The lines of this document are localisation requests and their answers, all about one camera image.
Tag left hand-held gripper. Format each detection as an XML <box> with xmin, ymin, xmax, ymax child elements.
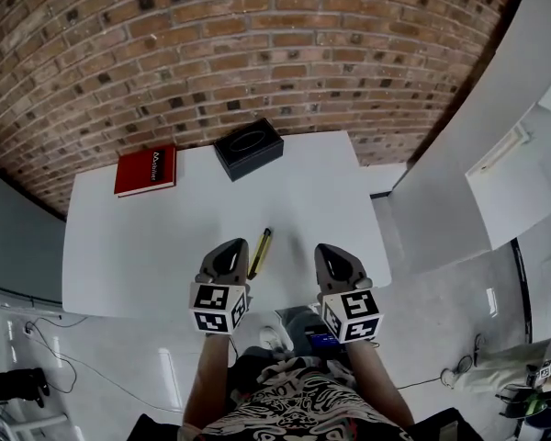
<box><xmin>188</xmin><ymin>238</ymin><xmax>252</xmax><ymax>336</ymax></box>

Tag white shelf unit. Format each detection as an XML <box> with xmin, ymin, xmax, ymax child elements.
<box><xmin>388</xmin><ymin>0</ymin><xmax>551</xmax><ymax>288</ymax></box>

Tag grey trousers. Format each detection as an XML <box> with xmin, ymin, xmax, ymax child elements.
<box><xmin>275</xmin><ymin>307</ymin><xmax>325</xmax><ymax>360</ymax></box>

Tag device with blue screen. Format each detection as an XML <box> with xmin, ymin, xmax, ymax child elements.
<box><xmin>304</xmin><ymin>325</ymin><xmax>342</xmax><ymax>352</ymax></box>

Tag white desk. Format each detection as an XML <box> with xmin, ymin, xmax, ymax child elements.
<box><xmin>62</xmin><ymin>129</ymin><xmax>393</xmax><ymax>319</ymax></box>

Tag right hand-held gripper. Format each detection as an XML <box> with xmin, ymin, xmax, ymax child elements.
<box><xmin>315</xmin><ymin>243</ymin><xmax>384</xmax><ymax>345</ymax></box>

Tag person's right forearm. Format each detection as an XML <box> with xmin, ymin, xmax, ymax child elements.
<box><xmin>346</xmin><ymin>339</ymin><xmax>415</xmax><ymax>430</ymax></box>

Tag black tissue box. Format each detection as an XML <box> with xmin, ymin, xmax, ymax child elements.
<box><xmin>212</xmin><ymin>117</ymin><xmax>286</xmax><ymax>184</ymax></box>

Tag grey cabinet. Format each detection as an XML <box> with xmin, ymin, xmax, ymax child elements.
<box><xmin>0</xmin><ymin>161</ymin><xmax>69</xmax><ymax>306</ymax></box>

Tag red book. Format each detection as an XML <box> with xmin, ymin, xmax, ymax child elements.
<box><xmin>114</xmin><ymin>144</ymin><xmax>178</xmax><ymax>198</ymax></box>

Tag patterned black white shirt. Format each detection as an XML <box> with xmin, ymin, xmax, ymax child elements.
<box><xmin>200</xmin><ymin>355</ymin><xmax>410</xmax><ymax>441</ymax></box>

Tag white shoe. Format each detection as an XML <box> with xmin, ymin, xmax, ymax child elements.
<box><xmin>258</xmin><ymin>325</ymin><xmax>291</xmax><ymax>352</ymax></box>

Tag white wire rack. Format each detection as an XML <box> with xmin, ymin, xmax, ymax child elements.
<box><xmin>0</xmin><ymin>405</ymin><xmax>71</xmax><ymax>441</ymax></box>

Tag person's left forearm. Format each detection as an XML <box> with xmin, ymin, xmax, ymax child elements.
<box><xmin>182</xmin><ymin>332</ymin><xmax>234</xmax><ymax>431</ymax></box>

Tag yellow utility knife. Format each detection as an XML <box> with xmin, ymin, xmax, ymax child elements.
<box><xmin>246</xmin><ymin>227</ymin><xmax>274</xmax><ymax>281</ymax></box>

